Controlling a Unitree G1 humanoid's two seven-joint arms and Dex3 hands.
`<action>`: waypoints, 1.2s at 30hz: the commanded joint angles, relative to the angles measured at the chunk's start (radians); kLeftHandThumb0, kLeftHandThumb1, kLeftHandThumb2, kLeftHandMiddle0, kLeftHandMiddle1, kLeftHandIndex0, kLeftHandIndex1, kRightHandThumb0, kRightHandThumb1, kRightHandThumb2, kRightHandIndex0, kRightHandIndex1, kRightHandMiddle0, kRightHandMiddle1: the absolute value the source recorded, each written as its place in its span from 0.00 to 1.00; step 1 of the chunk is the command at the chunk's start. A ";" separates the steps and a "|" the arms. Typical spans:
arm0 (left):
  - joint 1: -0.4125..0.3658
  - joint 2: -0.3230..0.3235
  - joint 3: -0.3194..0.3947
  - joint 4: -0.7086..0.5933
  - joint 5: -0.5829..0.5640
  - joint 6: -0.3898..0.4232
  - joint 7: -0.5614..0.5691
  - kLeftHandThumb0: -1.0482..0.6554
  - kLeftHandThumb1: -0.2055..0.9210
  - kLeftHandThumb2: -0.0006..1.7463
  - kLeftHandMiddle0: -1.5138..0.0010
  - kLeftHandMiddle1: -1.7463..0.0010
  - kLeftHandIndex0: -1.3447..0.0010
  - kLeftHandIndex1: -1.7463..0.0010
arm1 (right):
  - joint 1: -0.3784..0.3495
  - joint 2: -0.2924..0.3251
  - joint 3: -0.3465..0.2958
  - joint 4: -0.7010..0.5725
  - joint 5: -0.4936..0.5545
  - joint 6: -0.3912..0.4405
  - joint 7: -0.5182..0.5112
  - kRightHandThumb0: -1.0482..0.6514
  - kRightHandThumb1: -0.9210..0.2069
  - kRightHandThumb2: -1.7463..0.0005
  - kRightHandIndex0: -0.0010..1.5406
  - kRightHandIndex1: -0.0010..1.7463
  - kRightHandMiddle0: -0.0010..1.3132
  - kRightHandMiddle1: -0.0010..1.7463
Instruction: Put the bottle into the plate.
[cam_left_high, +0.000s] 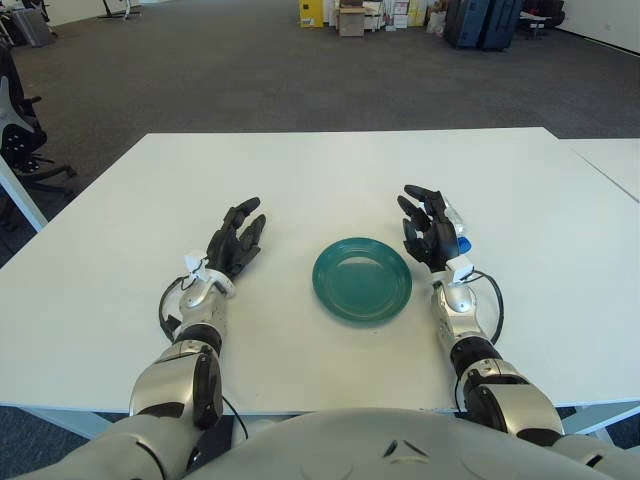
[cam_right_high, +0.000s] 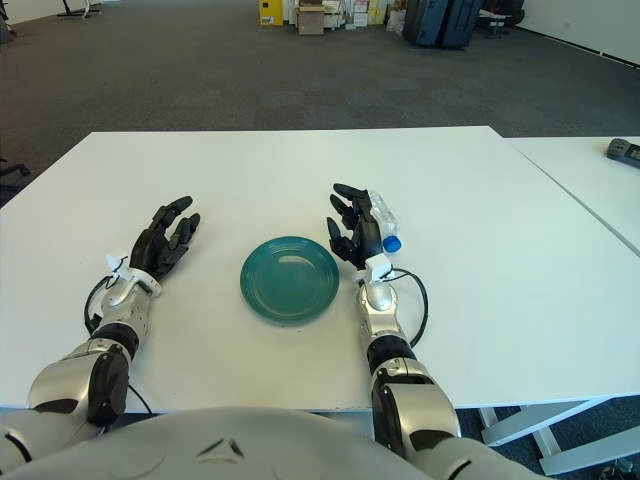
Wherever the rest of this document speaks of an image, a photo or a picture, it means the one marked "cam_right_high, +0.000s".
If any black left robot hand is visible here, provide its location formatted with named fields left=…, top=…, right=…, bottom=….
left=128, top=194, right=202, bottom=282

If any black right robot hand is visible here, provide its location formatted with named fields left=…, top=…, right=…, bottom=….
left=325, top=182, right=389, bottom=271

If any teal green plate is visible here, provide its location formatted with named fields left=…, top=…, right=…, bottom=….
left=239, top=236, right=342, bottom=327

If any brown cardboard box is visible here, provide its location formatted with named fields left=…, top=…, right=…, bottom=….
left=297, top=7, right=325, bottom=35

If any black suitcase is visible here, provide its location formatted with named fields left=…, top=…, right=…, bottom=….
left=402, top=0, right=442, bottom=49

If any white shelf unit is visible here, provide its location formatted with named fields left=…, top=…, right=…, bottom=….
left=322, top=0, right=352, bottom=31

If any grey robot torso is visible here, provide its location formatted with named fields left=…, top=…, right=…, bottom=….
left=0, top=405, right=551, bottom=480

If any dark blue suitcase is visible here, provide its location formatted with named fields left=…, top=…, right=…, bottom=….
left=437, top=0, right=484, bottom=50

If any yellow box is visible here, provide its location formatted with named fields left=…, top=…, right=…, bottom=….
left=257, top=0, right=281, bottom=27

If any black chair with white seat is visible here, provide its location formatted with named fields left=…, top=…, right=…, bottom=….
left=478, top=7, right=525, bottom=39

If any dark handheld device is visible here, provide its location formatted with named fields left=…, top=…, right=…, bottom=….
left=606, top=137, right=640, bottom=169

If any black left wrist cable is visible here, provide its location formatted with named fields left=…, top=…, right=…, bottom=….
left=83, top=273, right=114, bottom=334

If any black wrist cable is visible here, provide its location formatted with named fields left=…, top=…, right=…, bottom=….
left=83, top=273, right=114, bottom=334
left=389, top=268, right=429, bottom=349

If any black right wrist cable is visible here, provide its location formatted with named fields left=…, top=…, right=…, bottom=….
left=389, top=268, right=429, bottom=349

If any thin black elbow cable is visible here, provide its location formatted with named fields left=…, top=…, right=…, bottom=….
left=127, top=383, right=154, bottom=416

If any white table frame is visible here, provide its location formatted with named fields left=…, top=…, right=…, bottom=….
left=477, top=387, right=640, bottom=476

